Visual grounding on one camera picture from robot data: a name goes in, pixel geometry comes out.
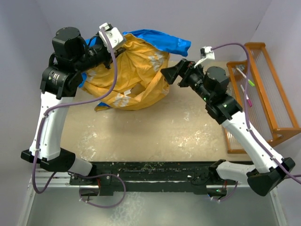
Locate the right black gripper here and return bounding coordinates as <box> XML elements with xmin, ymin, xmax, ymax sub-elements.
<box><xmin>161</xmin><ymin>58</ymin><xmax>212</xmax><ymax>103</ymax></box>

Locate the blue cartoon pillowcase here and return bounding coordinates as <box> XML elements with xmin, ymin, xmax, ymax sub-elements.
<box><xmin>79</xmin><ymin>28</ymin><xmax>192</xmax><ymax>113</ymax></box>

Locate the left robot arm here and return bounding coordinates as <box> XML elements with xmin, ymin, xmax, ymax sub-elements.
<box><xmin>21</xmin><ymin>23</ymin><xmax>125</xmax><ymax>185</ymax></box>

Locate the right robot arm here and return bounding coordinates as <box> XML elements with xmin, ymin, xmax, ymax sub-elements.
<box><xmin>160</xmin><ymin>59</ymin><xmax>295</xmax><ymax>196</ymax></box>

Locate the green cap marker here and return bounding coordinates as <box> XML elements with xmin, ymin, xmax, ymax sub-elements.
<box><xmin>236</xmin><ymin>67</ymin><xmax>255</xmax><ymax>87</ymax></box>

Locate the wooden tiered rack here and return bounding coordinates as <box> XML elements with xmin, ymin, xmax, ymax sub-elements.
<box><xmin>227</xmin><ymin>42</ymin><xmax>301</xmax><ymax>147</ymax></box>

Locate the pink cap marker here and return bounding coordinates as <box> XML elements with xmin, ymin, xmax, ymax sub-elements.
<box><xmin>240</xmin><ymin>84</ymin><xmax>253</xmax><ymax>107</ymax></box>

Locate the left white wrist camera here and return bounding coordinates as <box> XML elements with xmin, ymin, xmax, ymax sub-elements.
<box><xmin>98</xmin><ymin>23</ymin><xmax>126</xmax><ymax>50</ymax></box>

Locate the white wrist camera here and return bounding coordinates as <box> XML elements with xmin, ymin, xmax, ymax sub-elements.
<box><xmin>98</xmin><ymin>23</ymin><xmax>126</xmax><ymax>50</ymax></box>
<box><xmin>194</xmin><ymin>46</ymin><xmax>215</xmax><ymax>68</ymax></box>

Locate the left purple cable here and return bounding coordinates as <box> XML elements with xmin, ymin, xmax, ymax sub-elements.
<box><xmin>32</xmin><ymin>27</ymin><xmax>127</xmax><ymax>209</ymax></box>

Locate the purple cable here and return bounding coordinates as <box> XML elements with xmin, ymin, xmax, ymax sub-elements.
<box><xmin>32</xmin><ymin>27</ymin><xmax>127</xmax><ymax>209</ymax></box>
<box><xmin>210</xmin><ymin>42</ymin><xmax>301</xmax><ymax>203</ymax></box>

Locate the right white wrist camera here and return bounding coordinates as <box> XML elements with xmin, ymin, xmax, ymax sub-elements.
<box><xmin>194</xmin><ymin>46</ymin><xmax>215</xmax><ymax>68</ymax></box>

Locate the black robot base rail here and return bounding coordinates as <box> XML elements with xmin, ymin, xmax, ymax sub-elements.
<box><xmin>70</xmin><ymin>161</ymin><xmax>235</xmax><ymax>196</ymax></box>

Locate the aluminium frame rail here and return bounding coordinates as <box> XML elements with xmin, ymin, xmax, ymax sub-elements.
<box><xmin>27</xmin><ymin>167</ymin><xmax>277</xmax><ymax>188</ymax></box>

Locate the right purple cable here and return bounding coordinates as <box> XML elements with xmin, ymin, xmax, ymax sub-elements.
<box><xmin>210</xmin><ymin>42</ymin><xmax>301</xmax><ymax>203</ymax></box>

